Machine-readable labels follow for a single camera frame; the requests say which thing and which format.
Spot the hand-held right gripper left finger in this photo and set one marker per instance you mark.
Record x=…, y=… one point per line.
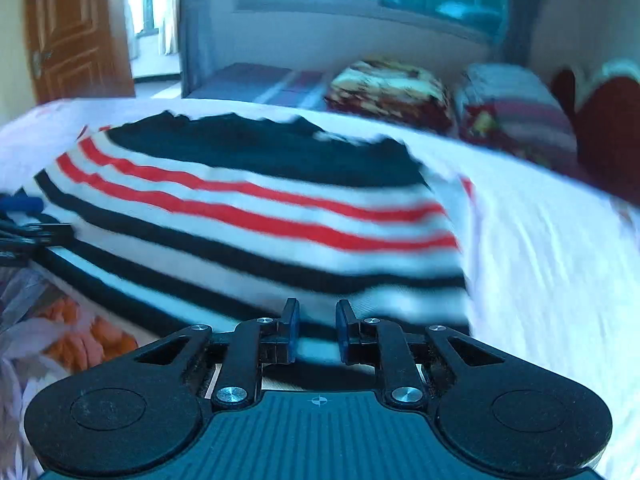
x=292, y=332

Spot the striped knit sweater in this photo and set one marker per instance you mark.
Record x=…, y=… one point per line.
x=250, y=200

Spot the brown wooden door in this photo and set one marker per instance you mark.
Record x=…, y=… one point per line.
x=75, y=25

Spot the white sheer curtain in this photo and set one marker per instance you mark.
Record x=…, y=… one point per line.
x=167, y=5

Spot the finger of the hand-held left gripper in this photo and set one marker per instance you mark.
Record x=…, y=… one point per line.
x=22, y=206
x=35, y=240

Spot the grey-blue curtain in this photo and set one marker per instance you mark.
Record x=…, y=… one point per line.
x=205, y=25
x=520, y=15

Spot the red scalloped headboard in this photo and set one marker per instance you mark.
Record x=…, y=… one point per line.
x=605, y=130

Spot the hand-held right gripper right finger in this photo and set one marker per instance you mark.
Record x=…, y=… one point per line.
x=343, y=332

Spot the folded printed blanket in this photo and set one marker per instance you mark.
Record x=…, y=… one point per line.
x=390, y=92

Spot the striped pillow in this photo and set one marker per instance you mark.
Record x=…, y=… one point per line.
x=515, y=110

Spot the floral bedsheet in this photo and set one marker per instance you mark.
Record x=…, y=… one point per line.
x=540, y=270

